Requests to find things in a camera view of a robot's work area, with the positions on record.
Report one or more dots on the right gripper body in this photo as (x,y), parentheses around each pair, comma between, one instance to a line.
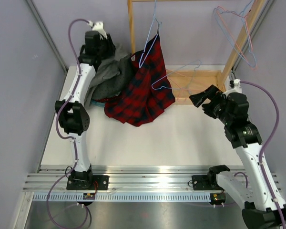
(216,107)

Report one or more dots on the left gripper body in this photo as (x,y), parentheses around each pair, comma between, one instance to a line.
(105,49)

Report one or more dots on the dark grey dotted skirt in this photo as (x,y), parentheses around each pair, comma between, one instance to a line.
(114,86)

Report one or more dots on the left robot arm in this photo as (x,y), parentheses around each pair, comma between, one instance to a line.
(72,116)

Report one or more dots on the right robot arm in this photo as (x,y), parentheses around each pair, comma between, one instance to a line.
(262,206)

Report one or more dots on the red plaid skirt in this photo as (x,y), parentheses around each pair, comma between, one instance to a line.
(138,103)

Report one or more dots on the wooden clothes rack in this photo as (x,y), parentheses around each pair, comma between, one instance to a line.
(189,32)

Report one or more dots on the teal plastic bin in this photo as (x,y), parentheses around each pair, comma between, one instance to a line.
(97,103)

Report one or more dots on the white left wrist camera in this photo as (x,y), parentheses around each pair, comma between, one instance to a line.
(99,27)

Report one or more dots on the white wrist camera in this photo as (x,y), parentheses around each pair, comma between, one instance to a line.
(99,27)
(235,86)

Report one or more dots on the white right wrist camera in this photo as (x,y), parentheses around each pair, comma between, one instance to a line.
(235,86)

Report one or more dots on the blue wire hanger with plaid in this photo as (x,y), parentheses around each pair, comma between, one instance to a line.
(150,42)

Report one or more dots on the aluminium corner post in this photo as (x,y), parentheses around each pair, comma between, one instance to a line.
(42,26)

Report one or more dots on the aluminium rail base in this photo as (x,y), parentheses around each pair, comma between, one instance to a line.
(124,184)

